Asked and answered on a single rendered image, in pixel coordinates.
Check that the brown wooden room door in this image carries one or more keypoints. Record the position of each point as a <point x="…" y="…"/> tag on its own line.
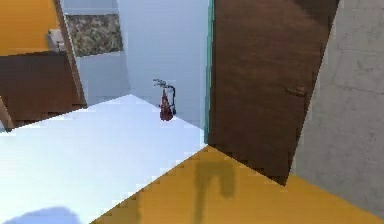
<point x="260" y="83"/>
<point x="36" y="83"/>

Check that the red fire extinguisher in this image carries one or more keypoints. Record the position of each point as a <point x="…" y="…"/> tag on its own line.
<point x="166" y="103"/>

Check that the framed mottled wall picture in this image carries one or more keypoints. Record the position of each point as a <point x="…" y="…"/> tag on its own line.
<point x="95" y="35"/>

